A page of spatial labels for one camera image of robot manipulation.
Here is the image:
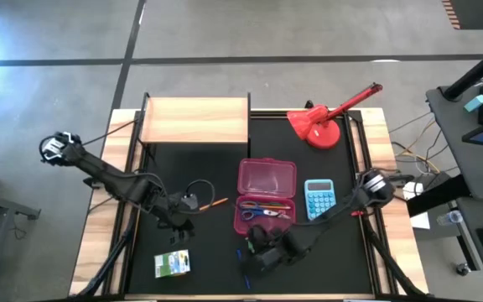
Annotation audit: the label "yellow floor cable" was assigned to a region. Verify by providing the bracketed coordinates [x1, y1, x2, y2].
[396, 121, 442, 174]

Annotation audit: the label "black metal table frame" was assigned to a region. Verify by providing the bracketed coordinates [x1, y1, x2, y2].
[98, 94, 429, 299]

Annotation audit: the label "light blue calculator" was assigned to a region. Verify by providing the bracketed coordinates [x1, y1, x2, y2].
[304, 179, 338, 221]

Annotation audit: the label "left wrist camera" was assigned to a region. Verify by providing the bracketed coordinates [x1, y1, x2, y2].
[180, 191, 200, 211]

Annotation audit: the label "clear water bottle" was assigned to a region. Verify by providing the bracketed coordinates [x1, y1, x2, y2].
[435, 209, 465, 227]

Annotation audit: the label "blue handled scissors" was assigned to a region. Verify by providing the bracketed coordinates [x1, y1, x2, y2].
[239, 200, 292, 222]

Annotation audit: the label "wooden shelf with black frame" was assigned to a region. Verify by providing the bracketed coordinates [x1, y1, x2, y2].
[138, 91, 252, 159]

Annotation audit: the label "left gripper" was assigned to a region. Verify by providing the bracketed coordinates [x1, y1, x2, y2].
[157, 200, 196, 247]

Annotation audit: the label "pink translucent pencil case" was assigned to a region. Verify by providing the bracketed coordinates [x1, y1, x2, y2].
[232, 157, 298, 236]

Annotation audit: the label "black desk with keyboard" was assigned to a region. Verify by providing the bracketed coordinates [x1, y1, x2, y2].
[454, 195, 483, 302]

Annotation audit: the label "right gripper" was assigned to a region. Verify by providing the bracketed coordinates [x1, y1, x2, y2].
[241, 241, 295, 279]

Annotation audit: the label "blue mechanical pencil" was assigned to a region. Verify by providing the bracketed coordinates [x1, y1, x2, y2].
[236, 248, 252, 290]

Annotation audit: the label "green and white crayon box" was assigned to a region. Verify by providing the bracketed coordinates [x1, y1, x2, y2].
[153, 249, 192, 279]

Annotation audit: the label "red desk lamp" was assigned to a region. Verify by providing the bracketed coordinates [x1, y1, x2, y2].
[286, 82, 384, 150]

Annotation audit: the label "green pencil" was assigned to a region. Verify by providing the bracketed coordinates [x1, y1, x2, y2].
[241, 200, 288, 207]

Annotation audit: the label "black pole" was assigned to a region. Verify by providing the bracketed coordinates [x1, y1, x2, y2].
[441, 38, 483, 102]

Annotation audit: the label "small teal box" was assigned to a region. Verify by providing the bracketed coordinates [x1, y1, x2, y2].
[464, 94, 483, 113]

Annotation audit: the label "black side desk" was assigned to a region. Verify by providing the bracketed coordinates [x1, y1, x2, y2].
[424, 81, 483, 200]

